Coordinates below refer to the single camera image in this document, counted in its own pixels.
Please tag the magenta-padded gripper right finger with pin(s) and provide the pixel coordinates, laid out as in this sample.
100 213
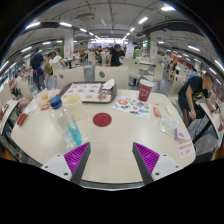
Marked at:
146 157

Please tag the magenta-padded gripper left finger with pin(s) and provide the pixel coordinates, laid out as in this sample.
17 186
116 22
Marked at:
77 156

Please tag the clear bottle with blue cap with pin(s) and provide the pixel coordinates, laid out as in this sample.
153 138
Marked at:
65 123

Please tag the clear plastic bag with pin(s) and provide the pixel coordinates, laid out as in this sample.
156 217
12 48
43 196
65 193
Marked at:
167 126

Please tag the white sign with red print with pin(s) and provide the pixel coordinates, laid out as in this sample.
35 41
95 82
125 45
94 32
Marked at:
185 147

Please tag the flat round red coaster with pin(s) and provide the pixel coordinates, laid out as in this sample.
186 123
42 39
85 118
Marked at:
102 119

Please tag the red sauce packet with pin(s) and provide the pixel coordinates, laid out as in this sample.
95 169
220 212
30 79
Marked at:
157 112

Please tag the cream paper cup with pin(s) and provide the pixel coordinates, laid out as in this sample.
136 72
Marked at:
76 106

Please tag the small white packet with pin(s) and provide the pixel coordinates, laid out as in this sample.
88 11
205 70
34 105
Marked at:
169 110

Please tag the colourful sticker sheet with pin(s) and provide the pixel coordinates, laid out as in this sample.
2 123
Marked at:
131 106

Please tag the printed paper tray liner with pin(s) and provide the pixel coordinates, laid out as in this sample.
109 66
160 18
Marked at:
83 91

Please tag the red paper cup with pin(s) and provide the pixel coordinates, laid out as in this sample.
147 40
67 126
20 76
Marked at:
145 91

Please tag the fries in paper wrapper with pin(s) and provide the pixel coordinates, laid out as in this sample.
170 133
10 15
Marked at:
45 98

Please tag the brown food tray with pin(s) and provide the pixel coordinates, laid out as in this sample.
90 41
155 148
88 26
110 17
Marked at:
111 95

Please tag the beige side table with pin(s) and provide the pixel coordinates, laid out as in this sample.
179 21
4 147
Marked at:
8 111
213 120

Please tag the white paper napkin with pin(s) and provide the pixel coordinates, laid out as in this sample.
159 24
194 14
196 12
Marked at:
108 84

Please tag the beige chair with round hole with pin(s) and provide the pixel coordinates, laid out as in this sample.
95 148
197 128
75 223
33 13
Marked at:
71 76
115 76

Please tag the person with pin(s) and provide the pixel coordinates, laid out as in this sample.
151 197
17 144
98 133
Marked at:
115 56
36 65
193 90
55 61

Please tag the beige chairs group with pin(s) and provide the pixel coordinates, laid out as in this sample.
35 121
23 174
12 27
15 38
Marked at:
133 66

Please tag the ceiling air conditioner unit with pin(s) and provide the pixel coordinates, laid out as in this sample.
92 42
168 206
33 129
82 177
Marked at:
85 16

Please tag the ceiling lights group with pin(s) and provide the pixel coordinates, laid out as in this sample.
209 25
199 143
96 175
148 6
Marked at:
167 8

